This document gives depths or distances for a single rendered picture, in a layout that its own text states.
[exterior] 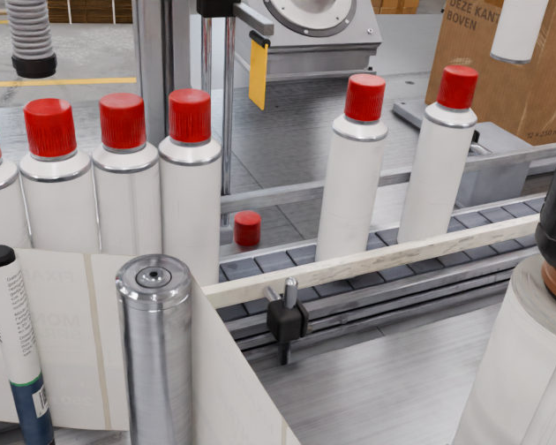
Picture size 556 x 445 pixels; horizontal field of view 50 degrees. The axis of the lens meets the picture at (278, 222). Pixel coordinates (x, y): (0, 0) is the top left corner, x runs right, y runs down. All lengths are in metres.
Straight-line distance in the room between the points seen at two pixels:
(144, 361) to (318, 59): 1.05
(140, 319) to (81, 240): 0.20
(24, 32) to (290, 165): 0.51
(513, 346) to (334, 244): 0.28
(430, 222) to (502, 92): 0.44
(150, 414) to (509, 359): 0.20
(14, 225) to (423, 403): 0.35
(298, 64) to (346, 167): 0.76
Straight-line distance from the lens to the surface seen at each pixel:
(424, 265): 0.67
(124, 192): 0.47
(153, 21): 0.59
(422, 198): 0.64
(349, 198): 0.56
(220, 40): 1.55
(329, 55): 1.32
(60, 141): 0.46
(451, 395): 0.53
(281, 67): 1.28
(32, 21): 0.53
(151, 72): 0.60
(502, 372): 0.36
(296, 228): 0.78
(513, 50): 0.84
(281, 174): 0.91
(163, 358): 0.32
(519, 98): 1.02
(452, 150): 0.61
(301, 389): 0.51
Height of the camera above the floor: 1.26
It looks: 33 degrees down
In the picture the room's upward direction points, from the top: 5 degrees clockwise
